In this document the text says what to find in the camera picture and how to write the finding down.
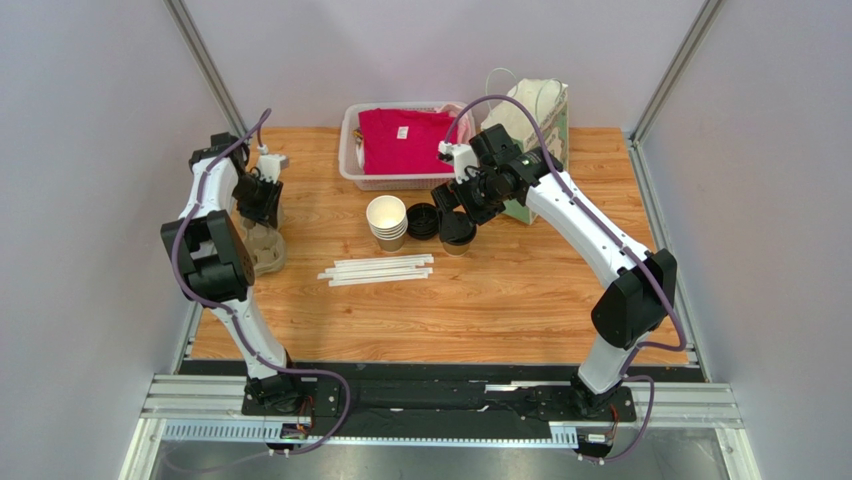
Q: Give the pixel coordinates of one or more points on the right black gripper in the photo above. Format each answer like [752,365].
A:
[460,199]

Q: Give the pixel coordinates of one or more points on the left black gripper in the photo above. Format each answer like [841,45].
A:
[267,211]

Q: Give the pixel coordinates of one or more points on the single black lid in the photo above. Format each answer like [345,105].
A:
[456,228]

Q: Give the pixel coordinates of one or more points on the single paper cup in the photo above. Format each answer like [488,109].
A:
[456,249]

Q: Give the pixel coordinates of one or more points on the green paper gift bag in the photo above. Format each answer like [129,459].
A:
[548,102]

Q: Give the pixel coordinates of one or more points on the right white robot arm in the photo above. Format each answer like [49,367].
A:
[639,284]

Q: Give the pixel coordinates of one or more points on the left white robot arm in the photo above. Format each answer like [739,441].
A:
[214,267]

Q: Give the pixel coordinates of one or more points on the brown pulp cup carrier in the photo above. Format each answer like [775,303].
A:
[265,244]

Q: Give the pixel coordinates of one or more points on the stack of black lids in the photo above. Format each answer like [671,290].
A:
[423,221]

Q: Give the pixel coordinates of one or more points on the pink cloth in basket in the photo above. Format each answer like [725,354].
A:
[465,128]

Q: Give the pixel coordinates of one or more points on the white plastic basket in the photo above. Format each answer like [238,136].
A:
[351,153]

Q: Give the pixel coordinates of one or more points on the stack of paper cups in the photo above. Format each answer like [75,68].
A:
[387,219]

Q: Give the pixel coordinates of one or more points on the red folded shirt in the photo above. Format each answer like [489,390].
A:
[403,142]

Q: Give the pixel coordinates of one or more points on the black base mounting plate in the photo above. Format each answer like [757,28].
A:
[419,400]

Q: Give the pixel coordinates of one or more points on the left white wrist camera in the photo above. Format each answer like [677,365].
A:
[270,165]

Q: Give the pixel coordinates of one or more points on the aluminium frame rail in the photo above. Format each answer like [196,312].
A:
[208,408]

